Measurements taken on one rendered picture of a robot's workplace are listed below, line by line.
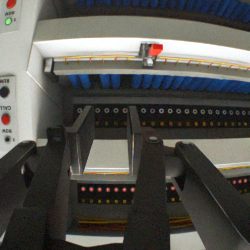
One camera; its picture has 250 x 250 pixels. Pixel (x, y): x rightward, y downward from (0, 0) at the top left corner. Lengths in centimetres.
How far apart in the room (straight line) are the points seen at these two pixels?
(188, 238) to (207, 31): 38
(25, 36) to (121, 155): 24
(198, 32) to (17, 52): 29
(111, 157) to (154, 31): 20
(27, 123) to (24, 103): 3
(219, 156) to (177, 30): 22
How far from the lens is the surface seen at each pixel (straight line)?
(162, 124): 46
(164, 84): 42
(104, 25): 32
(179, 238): 43
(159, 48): 25
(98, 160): 32
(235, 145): 38
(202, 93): 48
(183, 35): 33
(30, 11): 35
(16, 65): 34
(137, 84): 41
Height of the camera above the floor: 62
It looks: 10 degrees up
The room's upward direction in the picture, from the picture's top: 179 degrees counter-clockwise
